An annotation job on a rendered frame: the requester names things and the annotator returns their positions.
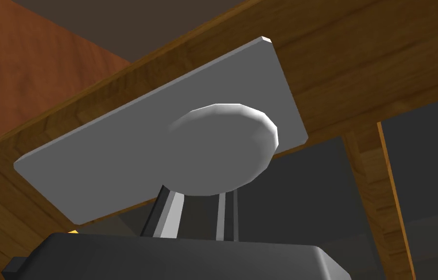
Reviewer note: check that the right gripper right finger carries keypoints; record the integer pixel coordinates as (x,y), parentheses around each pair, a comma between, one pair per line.
(226,216)

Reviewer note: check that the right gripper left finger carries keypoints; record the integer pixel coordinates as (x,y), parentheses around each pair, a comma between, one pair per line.
(168,214)

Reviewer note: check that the grey round knob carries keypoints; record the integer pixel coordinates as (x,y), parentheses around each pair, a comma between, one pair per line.
(223,151)

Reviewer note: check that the grey drawer front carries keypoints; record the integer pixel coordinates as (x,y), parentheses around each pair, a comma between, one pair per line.
(125,155)

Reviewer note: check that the brown wooden table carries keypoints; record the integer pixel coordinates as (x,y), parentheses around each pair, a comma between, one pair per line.
(359,70)

